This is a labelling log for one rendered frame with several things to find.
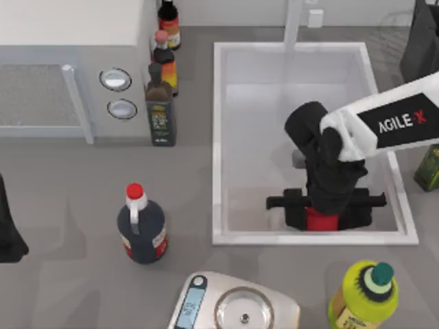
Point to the red can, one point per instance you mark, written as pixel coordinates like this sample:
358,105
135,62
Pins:
320,222

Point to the white sink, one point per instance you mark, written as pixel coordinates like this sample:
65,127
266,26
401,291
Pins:
240,144

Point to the yellow-green bottle with green cap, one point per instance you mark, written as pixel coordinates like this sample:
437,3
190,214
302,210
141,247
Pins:
363,301

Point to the silver kitchen scale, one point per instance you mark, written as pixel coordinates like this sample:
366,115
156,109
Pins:
236,305

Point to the dark bottle with red cap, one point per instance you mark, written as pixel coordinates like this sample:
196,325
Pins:
142,233

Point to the dark olive oil bottle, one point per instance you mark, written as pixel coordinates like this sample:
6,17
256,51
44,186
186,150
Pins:
160,116

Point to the white tall tap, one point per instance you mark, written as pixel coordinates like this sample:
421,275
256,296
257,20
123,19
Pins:
293,24

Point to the small white box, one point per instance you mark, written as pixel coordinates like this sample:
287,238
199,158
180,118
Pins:
315,18

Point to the dark bottle with pink cap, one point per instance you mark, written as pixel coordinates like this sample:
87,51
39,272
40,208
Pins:
167,65

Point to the dark grey box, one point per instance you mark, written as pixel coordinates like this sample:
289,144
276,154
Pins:
423,41

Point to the round microwave knob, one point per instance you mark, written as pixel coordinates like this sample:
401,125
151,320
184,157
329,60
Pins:
115,79
121,109

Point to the dark bottle with orange label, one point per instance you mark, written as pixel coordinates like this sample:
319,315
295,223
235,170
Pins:
169,24

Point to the microwave oven door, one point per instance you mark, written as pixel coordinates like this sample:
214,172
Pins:
34,96

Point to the pale microwave oven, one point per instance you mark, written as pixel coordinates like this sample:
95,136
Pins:
68,31

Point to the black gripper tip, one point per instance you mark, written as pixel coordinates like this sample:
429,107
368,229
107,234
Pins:
8,229

